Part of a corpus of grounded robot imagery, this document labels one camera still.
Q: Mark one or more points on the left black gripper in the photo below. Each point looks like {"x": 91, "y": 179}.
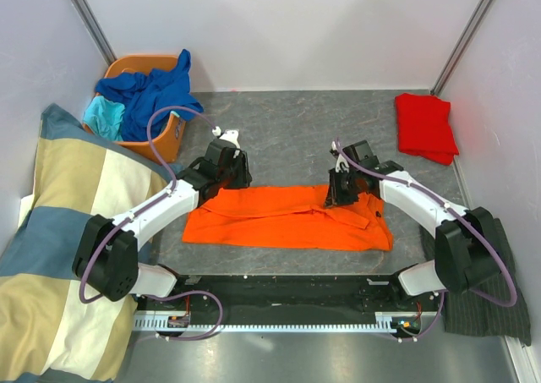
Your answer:
{"x": 244, "y": 177}

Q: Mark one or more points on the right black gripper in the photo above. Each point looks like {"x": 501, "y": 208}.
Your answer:
{"x": 334, "y": 196}

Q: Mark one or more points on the orange t shirt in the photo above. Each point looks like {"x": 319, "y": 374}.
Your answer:
{"x": 292, "y": 217}

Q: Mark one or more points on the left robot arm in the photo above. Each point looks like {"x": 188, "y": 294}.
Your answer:
{"x": 107, "y": 258}

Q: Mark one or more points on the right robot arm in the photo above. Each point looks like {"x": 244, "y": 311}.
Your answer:
{"x": 466, "y": 245}

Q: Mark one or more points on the orange plastic basket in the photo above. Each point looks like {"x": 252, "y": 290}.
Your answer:
{"x": 168, "y": 141}

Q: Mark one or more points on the folded red t shirt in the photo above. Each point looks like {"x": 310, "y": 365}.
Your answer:
{"x": 423, "y": 128}

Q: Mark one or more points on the blue t shirt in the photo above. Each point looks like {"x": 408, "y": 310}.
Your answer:
{"x": 143, "y": 94}

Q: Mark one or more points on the teal t shirt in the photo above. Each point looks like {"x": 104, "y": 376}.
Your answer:
{"x": 105, "y": 118}

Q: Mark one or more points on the dark striped cloth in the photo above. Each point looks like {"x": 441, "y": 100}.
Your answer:
{"x": 468, "y": 314}

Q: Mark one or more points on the blue beige checked pillow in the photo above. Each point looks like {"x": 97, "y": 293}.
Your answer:
{"x": 49, "y": 321}

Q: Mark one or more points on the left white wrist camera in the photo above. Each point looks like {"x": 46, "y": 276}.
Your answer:
{"x": 229, "y": 135}

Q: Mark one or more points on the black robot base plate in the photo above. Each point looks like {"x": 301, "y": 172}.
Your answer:
{"x": 289, "y": 299}

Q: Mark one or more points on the white slotted cable duct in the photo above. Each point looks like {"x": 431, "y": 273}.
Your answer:
{"x": 176, "y": 322}

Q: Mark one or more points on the left aluminium frame post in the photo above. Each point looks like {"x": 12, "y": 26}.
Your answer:
{"x": 96, "y": 33}

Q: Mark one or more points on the aluminium frame post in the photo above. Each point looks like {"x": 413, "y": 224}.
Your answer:
{"x": 464, "y": 40}
{"x": 96, "y": 33}

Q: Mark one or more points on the right aluminium frame post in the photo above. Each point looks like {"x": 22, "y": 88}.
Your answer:
{"x": 464, "y": 40}

